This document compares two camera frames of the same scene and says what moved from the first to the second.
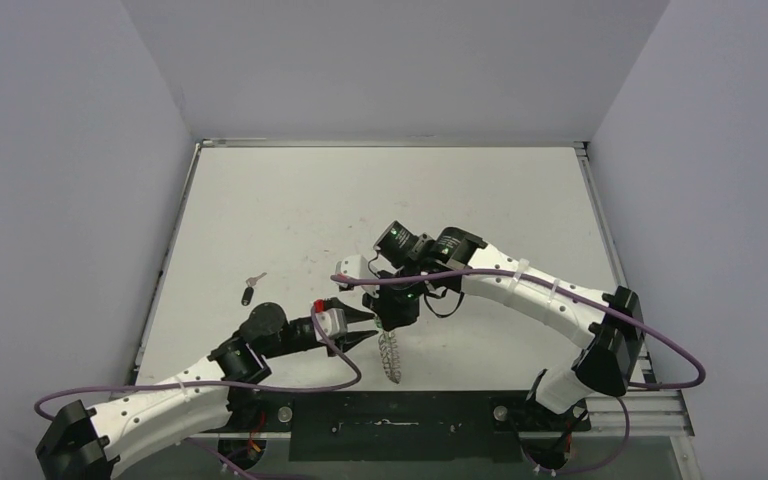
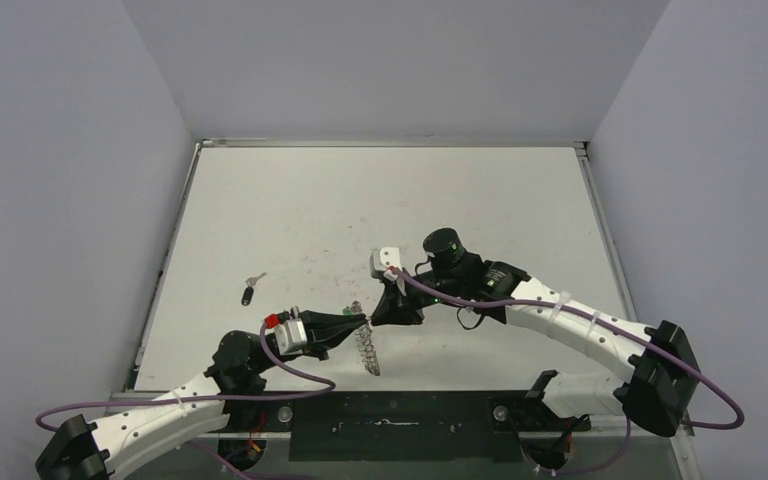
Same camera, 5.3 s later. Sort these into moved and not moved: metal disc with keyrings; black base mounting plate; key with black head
Moved: metal disc with keyrings
Not moved: key with black head; black base mounting plate
